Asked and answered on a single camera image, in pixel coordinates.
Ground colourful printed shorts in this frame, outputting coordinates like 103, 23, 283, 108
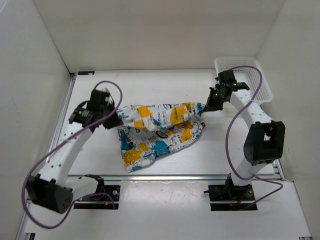
116, 102, 206, 173

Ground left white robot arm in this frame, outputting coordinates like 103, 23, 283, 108
26, 88, 122, 214

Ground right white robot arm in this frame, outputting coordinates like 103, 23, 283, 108
204, 69, 286, 200

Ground white plastic mesh basket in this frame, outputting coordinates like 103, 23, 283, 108
214, 56, 273, 105

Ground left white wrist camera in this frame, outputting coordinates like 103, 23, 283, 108
101, 87, 111, 102

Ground aluminium front rail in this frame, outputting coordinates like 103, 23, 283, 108
67, 173, 281, 181

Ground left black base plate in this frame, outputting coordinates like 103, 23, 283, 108
73, 181, 121, 210

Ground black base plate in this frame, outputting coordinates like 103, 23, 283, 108
73, 181, 121, 210
203, 174, 258, 212

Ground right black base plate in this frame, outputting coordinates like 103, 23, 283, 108
203, 174, 258, 212

